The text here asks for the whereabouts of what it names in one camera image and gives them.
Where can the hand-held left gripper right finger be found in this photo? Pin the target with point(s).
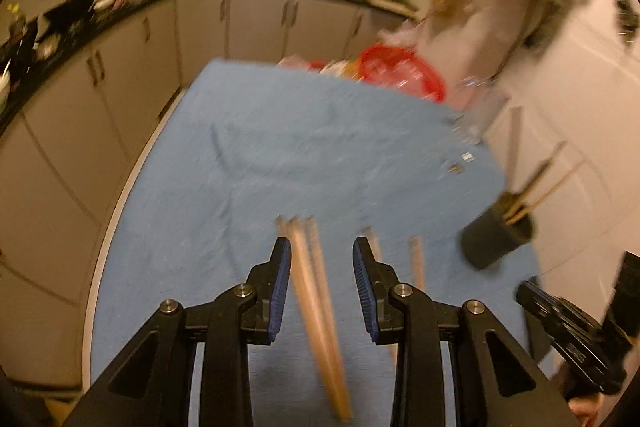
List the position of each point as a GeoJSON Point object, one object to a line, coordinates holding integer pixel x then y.
{"type": "Point", "coordinates": [364, 287]}

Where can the clear glass cup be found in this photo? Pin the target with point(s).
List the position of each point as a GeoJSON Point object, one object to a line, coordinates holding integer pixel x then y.
{"type": "Point", "coordinates": [482, 114]}

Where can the single wooden chopstick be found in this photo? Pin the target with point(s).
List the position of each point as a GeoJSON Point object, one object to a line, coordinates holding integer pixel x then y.
{"type": "Point", "coordinates": [417, 262]}
{"type": "Point", "coordinates": [514, 142]}
{"type": "Point", "coordinates": [557, 184]}
{"type": "Point", "coordinates": [374, 244]}
{"type": "Point", "coordinates": [310, 297]}
{"type": "Point", "coordinates": [322, 277]}
{"type": "Point", "coordinates": [542, 169]}

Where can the cooking oil bottle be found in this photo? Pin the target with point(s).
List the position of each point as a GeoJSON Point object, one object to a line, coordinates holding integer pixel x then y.
{"type": "Point", "coordinates": [16, 24]}

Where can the red plastic basket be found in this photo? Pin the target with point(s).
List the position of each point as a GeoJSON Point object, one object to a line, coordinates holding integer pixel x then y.
{"type": "Point", "coordinates": [435, 87]}

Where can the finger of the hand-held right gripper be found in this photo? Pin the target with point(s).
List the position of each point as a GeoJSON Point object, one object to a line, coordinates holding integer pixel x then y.
{"type": "Point", "coordinates": [565, 322]}

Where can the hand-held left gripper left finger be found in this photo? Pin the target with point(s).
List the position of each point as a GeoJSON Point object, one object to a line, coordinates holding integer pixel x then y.
{"type": "Point", "coordinates": [281, 287]}

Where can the black chopstick holder cup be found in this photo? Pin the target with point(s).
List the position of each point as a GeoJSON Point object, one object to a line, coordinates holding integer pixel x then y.
{"type": "Point", "coordinates": [492, 239]}

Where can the blue tablecloth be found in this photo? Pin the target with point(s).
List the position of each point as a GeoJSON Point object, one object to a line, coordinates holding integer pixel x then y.
{"type": "Point", "coordinates": [300, 147]}

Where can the white plastic bag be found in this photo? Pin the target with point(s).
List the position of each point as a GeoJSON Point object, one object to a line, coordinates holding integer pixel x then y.
{"type": "Point", "coordinates": [400, 37]}

